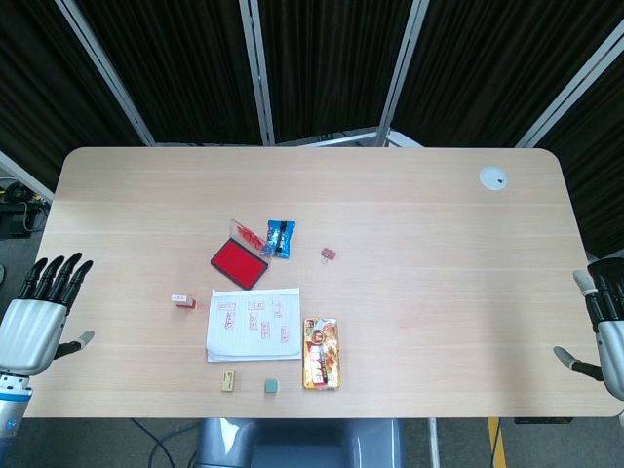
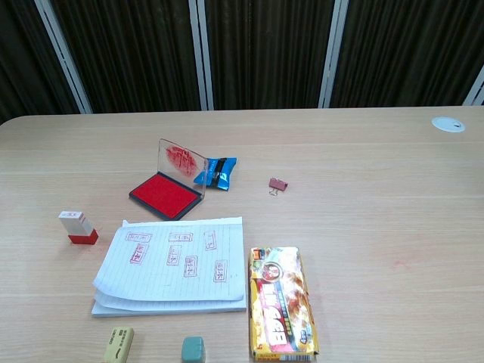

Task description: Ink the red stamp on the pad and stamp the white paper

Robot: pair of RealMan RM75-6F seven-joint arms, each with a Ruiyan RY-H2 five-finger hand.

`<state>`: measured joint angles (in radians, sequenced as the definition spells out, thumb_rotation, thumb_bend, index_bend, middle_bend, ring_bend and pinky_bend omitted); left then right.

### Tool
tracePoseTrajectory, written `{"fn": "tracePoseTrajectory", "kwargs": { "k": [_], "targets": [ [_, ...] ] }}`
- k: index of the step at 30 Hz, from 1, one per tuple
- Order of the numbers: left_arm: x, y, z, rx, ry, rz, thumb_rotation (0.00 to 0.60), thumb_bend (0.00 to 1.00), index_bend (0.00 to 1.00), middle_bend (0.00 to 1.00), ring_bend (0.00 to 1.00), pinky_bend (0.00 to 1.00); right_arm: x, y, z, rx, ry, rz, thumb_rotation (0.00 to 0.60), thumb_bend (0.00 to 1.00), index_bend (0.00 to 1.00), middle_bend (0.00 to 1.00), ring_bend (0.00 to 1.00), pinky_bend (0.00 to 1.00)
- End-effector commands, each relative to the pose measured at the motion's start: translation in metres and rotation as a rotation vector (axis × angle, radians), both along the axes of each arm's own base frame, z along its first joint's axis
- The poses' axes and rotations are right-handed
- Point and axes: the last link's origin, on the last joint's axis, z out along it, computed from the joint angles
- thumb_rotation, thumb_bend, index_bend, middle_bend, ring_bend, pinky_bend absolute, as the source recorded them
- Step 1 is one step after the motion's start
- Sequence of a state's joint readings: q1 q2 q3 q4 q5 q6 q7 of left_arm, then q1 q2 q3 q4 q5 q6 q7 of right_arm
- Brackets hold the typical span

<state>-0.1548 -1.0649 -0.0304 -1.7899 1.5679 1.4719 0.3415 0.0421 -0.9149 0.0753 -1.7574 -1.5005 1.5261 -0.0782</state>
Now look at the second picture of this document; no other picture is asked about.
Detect white and red stamp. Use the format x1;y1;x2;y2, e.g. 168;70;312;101
58;210;100;246

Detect red ink pad with lid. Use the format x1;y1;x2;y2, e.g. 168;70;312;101
128;138;209;222

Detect blue snack packet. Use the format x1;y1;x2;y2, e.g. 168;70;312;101
193;156;238;192

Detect pink binder clip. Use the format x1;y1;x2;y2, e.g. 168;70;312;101
268;177;289;197

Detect white lined notepad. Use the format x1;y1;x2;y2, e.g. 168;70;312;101
91;216;247;318

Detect yellow snack box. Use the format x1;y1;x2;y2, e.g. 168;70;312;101
248;246;320;361

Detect green eraser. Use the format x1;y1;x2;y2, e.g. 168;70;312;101
181;336;208;363

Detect yellow eraser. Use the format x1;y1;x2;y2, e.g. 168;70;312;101
102;326;135;363

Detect white partition post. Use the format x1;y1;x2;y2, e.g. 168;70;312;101
188;0;215;111
462;64;484;107
318;0;349;109
33;0;94;115

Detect white cable grommet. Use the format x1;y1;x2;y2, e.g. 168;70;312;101
431;116;466;133

